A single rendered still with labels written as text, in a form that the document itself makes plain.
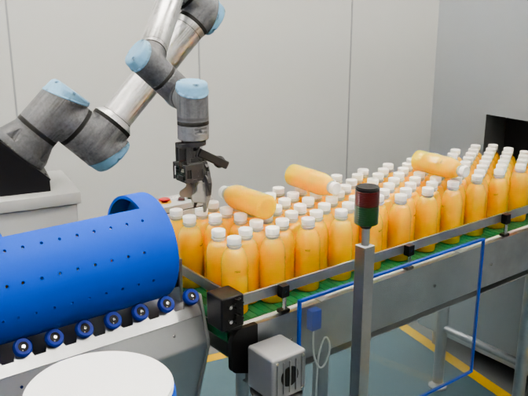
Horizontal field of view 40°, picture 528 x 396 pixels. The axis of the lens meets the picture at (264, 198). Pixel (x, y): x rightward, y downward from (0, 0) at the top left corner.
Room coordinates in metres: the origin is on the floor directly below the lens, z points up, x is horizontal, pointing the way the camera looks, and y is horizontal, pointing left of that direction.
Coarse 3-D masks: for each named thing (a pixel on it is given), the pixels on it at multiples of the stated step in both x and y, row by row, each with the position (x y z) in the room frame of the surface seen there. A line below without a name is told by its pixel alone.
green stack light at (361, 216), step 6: (354, 204) 1.79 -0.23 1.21; (354, 210) 1.78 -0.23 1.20; (360, 210) 1.76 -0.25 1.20; (366, 210) 1.75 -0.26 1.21; (372, 210) 1.75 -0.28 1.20; (378, 210) 1.77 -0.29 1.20; (354, 216) 1.77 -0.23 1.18; (360, 216) 1.76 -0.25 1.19; (366, 216) 1.75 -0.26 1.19; (372, 216) 1.75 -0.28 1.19; (378, 216) 1.77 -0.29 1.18; (354, 222) 1.77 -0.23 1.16; (360, 222) 1.76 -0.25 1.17; (366, 222) 1.75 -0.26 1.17; (372, 222) 1.75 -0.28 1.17; (378, 222) 1.77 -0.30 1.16
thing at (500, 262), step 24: (504, 240) 2.39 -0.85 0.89; (504, 264) 2.40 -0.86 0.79; (288, 312) 1.80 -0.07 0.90; (216, 336) 2.03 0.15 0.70; (240, 336) 1.70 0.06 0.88; (264, 336) 1.74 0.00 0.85; (288, 336) 1.80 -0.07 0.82; (240, 360) 1.70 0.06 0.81; (504, 360) 2.61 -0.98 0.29; (240, 384) 2.20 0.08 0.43
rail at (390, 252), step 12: (492, 216) 2.38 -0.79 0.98; (516, 216) 2.46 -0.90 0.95; (456, 228) 2.26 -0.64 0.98; (468, 228) 2.30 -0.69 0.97; (480, 228) 2.34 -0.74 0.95; (420, 240) 2.15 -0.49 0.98; (432, 240) 2.18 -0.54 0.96; (384, 252) 2.05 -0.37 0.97; (396, 252) 2.08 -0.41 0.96; (348, 264) 1.96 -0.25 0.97; (300, 276) 1.85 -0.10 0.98; (312, 276) 1.87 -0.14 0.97; (324, 276) 1.90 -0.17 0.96; (264, 288) 1.77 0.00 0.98; (276, 288) 1.80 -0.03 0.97; (252, 300) 1.75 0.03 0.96
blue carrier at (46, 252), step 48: (144, 192) 1.81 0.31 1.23; (0, 240) 1.50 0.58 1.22; (48, 240) 1.54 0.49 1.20; (96, 240) 1.59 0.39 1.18; (144, 240) 1.65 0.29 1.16; (0, 288) 1.43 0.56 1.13; (48, 288) 1.49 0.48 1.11; (96, 288) 1.55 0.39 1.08; (144, 288) 1.64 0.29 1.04; (0, 336) 1.44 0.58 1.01
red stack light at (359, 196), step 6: (360, 192) 1.76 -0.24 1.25; (372, 192) 1.76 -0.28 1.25; (378, 192) 1.76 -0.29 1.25; (354, 198) 1.78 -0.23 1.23; (360, 198) 1.76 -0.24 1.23; (366, 198) 1.75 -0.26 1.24; (372, 198) 1.75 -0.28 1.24; (378, 198) 1.76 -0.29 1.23; (360, 204) 1.76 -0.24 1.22; (366, 204) 1.75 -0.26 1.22; (372, 204) 1.75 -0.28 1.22; (378, 204) 1.76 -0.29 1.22
